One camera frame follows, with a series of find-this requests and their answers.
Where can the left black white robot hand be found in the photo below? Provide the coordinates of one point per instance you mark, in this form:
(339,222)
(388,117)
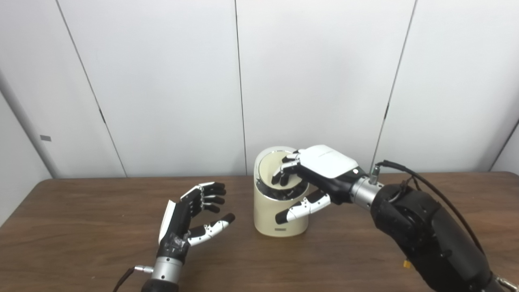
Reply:
(176,227)

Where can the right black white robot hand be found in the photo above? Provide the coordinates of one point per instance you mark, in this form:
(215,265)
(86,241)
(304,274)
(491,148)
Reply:
(328,162)

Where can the cream-colored lidded bin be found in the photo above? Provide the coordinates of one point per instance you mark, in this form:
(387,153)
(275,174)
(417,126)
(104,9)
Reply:
(267,219)

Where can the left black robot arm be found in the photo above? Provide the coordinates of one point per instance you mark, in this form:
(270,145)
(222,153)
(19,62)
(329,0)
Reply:
(166,273)

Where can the small grey wall label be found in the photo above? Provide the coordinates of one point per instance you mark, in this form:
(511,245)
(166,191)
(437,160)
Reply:
(46,138)

